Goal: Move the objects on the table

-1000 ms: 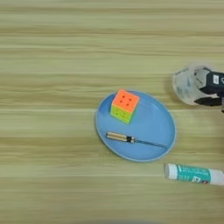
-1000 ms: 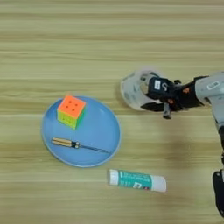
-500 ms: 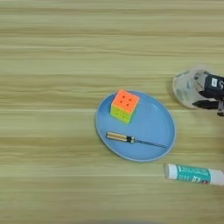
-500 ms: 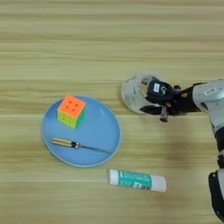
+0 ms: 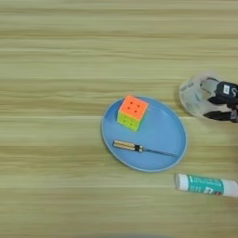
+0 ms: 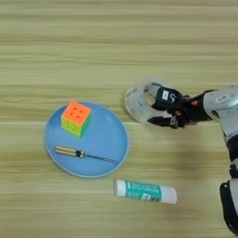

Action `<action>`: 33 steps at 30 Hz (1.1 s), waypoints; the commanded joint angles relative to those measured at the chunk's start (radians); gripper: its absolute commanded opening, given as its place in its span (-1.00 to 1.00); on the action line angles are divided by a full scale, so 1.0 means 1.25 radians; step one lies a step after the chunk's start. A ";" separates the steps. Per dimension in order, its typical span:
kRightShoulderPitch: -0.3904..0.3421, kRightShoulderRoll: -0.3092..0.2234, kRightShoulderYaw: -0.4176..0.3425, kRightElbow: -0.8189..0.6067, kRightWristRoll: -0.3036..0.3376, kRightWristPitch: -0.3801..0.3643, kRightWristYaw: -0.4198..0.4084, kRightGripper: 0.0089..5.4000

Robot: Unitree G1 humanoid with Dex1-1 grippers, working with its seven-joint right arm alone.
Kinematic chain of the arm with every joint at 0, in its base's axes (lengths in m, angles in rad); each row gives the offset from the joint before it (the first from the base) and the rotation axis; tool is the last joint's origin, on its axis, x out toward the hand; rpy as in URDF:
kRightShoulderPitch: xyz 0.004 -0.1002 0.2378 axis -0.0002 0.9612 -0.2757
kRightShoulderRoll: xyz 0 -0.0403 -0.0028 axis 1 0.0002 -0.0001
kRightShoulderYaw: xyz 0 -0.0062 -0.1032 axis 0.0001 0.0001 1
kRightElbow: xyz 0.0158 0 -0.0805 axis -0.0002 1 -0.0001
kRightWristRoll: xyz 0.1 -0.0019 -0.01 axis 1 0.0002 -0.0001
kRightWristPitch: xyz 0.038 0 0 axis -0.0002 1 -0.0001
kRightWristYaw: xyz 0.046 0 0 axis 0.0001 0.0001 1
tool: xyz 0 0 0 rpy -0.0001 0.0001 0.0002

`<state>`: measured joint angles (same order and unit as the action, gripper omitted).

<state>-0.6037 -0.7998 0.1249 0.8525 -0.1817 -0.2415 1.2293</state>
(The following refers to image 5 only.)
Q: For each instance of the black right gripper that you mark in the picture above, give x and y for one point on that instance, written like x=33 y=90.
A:
x=234 y=113

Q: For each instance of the clear adhesive tape roll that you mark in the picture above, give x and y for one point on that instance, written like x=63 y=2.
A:
x=193 y=93

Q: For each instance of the white teal glue stick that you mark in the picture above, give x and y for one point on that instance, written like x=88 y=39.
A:
x=204 y=185

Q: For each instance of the orange green puzzle cube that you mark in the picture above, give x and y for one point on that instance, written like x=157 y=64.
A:
x=133 y=108

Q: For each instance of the small black box white label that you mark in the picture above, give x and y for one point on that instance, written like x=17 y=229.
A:
x=227 y=90

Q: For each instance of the blue round plate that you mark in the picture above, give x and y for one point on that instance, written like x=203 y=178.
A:
x=161 y=145

